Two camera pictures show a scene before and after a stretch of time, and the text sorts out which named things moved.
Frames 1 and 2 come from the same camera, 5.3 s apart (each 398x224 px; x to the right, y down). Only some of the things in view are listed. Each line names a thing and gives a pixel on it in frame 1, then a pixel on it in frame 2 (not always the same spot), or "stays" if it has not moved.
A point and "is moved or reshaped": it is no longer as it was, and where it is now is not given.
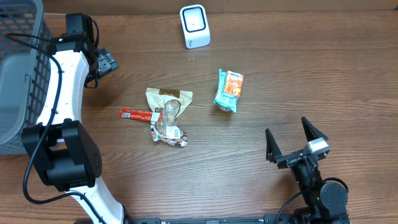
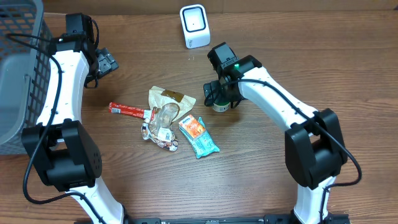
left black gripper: x=106 y=62 stays
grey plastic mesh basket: x=25 y=49 stays
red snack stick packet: x=138 y=114 is moved or reshaped
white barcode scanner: x=195 y=25 stays
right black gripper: x=296 y=157 to x=210 y=94
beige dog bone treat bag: x=166 y=106 is moved or reshaped
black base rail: x=272 y=219 stays
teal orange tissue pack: x=229 y=89 is moved or reshaped
